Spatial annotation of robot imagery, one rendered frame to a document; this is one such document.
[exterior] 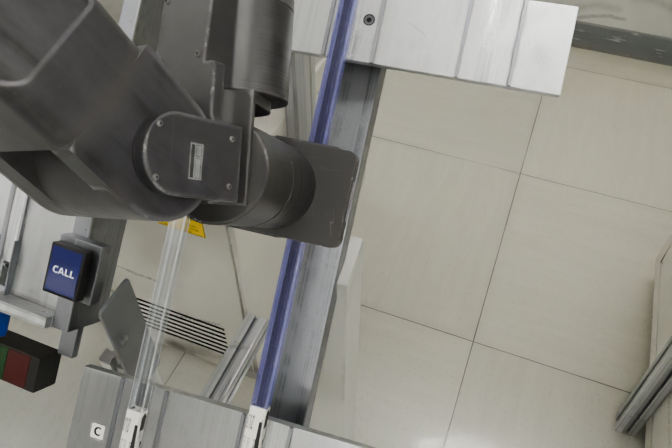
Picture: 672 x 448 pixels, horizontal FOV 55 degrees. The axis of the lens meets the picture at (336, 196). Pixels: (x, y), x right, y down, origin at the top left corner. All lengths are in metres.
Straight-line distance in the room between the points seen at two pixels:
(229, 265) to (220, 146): 0.80
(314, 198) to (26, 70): 0.23
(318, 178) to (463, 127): 1.65
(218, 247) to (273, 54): 0.74
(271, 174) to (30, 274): 0.47
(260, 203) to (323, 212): 0.10
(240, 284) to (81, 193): 0.85
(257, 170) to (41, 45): 0.12
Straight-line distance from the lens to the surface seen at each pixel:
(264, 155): 0.32
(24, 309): 0.74
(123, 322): 0.71
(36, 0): 0.26
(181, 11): 0.34
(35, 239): 0.75
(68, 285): 0.67
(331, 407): 0.80
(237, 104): 0.33
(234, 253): 1.05
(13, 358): 0.80
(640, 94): 2.37
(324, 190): 0.42
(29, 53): 0.25
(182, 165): 0.28
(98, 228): 0.70
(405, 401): 1.44
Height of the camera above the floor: 1.28
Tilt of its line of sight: 46 degrees down
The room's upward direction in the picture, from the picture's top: straight up
